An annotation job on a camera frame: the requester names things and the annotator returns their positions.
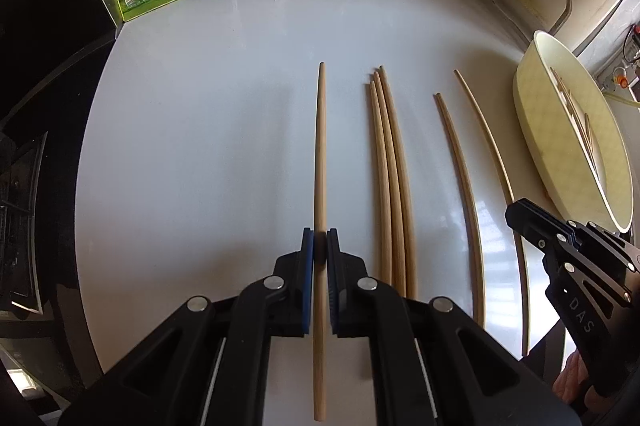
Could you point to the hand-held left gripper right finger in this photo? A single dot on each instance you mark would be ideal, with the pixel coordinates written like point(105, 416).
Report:
point(334, 256)

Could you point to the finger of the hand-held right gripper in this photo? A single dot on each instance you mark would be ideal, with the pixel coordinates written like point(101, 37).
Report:
point(605, 243)
point(537, 228)

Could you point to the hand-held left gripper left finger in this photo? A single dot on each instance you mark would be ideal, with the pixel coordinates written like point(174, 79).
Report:
point(309, 246)

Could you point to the tan wooden chopstick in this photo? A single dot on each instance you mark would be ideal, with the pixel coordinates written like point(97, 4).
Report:
point(401, 186)
point(381, 186)
point(320, 156)
point(391, 186)
point(492, 141)
point(466, 206)

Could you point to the cream round plastic basin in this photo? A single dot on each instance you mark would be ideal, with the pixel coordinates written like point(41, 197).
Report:
point(540, 131)

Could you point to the person's right hand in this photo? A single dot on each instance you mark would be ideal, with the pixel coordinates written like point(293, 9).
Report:
point(572, 381)

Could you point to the gas valve with pipe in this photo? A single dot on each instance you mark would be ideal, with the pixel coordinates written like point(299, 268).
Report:
point(621, 80)

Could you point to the black gas stove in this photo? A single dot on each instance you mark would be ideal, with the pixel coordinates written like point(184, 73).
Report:
point(20, 216)

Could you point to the black range hood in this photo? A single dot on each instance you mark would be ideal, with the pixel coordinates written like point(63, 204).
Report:
point(45, 31)

